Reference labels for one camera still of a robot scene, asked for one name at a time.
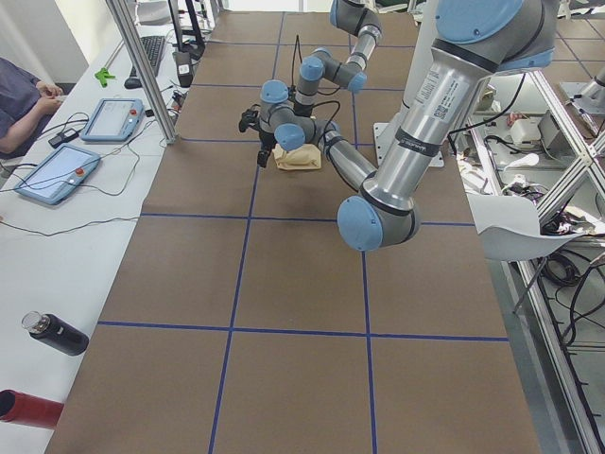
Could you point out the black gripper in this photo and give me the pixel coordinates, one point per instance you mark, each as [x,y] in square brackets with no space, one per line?
[302,108]
[266,140]

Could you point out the cream long-sleeve graphic shirt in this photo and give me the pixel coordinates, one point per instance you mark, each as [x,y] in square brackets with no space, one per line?
[306,157]

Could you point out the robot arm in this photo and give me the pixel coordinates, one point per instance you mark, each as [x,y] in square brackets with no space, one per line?
[340,52]
[474,41]

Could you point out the person's forearm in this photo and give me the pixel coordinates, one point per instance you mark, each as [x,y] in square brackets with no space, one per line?
[20,131]

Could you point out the person's hand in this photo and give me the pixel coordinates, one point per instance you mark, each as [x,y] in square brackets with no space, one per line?
[50,97]

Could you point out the black computer mouse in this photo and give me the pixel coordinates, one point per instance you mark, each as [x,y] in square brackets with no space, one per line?
[132,83]

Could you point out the blue teach pendant far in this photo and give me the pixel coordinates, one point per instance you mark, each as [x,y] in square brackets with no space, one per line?
[113,120]

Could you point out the blue teach pendant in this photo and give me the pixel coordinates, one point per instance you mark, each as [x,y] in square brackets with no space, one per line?
[56,177]
[113,120]

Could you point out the black keyboard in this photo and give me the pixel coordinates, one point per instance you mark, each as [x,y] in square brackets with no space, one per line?
[154,48]

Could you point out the green plastic toy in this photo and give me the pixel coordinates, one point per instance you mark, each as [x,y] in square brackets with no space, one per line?
[103,75]

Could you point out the blue teach pendant near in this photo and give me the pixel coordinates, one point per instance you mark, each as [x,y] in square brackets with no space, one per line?
[56,177]

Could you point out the black water bottle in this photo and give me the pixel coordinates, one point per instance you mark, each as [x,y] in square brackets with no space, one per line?
[56,333]

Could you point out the red water bottle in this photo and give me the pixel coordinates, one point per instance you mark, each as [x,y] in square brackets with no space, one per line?
[29,410]

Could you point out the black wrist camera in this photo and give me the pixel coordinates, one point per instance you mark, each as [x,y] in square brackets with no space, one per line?
[249,120]

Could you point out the aluminium frame post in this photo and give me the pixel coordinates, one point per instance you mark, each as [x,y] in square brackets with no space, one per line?
[138,56]

